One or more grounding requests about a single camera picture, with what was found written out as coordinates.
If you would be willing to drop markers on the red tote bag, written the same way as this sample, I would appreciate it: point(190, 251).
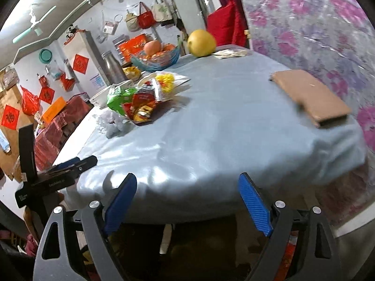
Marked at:
point(145, 18)

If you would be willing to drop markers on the large orange fruit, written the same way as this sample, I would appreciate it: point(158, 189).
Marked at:
point(152, 47)

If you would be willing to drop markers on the floral plastic-wrapped mattress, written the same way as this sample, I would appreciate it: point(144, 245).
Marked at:
point(334, 41)

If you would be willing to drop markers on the orange box on side table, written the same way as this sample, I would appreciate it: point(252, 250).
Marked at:
point(54, 109)

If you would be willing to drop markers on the beige tote bag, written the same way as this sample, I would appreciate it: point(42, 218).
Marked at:
point(161, 11)

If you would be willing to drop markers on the crumpled paper wrapper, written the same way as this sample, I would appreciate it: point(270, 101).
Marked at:
point(230, 53)

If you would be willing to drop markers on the yellow plastic bag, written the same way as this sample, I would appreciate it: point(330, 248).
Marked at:
point(132, 73)

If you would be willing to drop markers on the green ceiling fan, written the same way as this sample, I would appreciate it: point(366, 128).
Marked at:
point(34, 24)

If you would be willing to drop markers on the red covered side table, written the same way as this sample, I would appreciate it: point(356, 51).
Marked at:
point(50, 141)

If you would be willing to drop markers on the light blue tablecloth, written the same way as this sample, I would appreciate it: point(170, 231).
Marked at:
point(227, 120)

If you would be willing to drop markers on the red plastic bag on wall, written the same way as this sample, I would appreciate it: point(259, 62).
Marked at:
point(30, 103)

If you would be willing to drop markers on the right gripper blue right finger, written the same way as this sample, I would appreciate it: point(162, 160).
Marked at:
point(257, 208)

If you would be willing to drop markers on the white refrigerator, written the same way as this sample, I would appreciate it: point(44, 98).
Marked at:
point(86, 62)

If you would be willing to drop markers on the red mesh trash basket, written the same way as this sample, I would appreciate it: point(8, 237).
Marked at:
point(287, 257)

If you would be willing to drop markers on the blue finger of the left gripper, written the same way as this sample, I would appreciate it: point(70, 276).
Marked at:
point(81, 165)
point(64, 165)

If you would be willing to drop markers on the white plastic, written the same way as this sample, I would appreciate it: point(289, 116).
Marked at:
point(110, 123)

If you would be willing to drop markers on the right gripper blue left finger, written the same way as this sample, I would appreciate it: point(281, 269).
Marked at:
point(118, 203)

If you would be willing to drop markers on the yellow pomelo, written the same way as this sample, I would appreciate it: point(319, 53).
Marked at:
point(201, 43)

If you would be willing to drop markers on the orange gift box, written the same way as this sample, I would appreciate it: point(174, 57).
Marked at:
point(132, 46)

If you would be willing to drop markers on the blue glass fruit bowl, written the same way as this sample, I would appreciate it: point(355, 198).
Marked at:
point(157, 62)

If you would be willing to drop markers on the white ceramic bowl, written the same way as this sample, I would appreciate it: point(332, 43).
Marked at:
point(100, 99)

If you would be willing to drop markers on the red pillow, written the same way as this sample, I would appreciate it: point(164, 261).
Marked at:
point(226, 25)

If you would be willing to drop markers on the brown cardboard book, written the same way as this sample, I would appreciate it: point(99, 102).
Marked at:
point(320, 104)

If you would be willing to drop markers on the steel water bottle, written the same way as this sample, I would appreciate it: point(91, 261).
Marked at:
point(114, 70)

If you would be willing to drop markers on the red fu diamond poster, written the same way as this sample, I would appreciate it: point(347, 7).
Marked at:
point(10, 117)

